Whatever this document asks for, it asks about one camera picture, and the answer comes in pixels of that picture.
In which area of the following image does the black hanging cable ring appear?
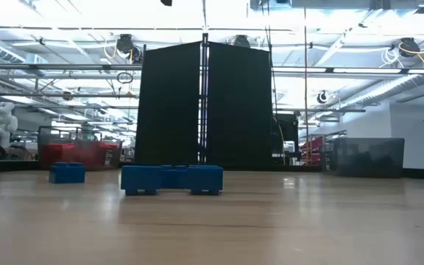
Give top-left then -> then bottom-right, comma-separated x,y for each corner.
116,71 -> 135,85

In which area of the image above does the black folding screen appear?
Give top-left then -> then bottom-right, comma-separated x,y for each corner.
134,32 -> 274,165

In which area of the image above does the red rack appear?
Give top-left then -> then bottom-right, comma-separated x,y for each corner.
299,135 -> 326,165

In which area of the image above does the blue rectangular toy brick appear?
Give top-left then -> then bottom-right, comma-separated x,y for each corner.
160,164 -> 189,190

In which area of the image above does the thin vertical pole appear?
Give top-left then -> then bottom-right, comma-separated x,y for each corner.
303,0 -> 310,165

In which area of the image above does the translucent grey plastic bin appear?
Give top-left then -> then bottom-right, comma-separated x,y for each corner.
37,125 -> 123,171
320,137 -> 406,180

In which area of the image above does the orange rectangular toy brick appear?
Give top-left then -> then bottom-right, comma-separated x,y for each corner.
41,142 -> 101,170
97,142 -> 119,154

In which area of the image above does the yellow power cable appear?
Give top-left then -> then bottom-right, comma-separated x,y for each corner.
276,116 -> 286,165

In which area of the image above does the black equipment box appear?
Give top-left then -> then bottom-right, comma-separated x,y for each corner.
272,113 -> 300,160

